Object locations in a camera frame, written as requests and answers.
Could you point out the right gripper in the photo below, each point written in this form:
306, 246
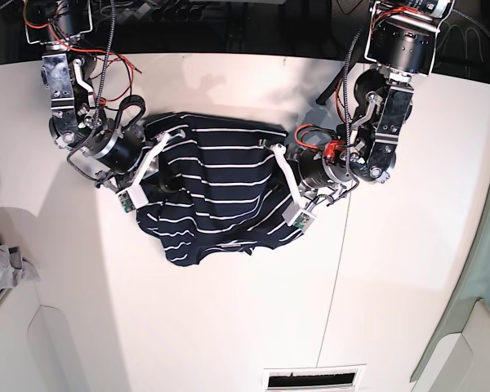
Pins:
128, 161

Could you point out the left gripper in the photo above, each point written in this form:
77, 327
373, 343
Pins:
312, 175

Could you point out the navy white striped t-shirt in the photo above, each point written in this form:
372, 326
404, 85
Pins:
223, 204

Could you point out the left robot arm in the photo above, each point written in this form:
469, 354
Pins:
373, 95

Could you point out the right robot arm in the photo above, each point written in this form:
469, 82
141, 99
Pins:
75, 78

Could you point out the grey dark clothes pile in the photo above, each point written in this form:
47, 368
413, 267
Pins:
14, 268

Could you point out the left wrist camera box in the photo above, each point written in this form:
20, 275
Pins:
298, 217

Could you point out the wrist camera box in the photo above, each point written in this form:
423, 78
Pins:
132, 198
298, 217

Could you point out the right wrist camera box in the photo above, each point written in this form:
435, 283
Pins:
132, 198

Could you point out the table cable slot opening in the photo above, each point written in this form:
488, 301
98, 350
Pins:
307, 379

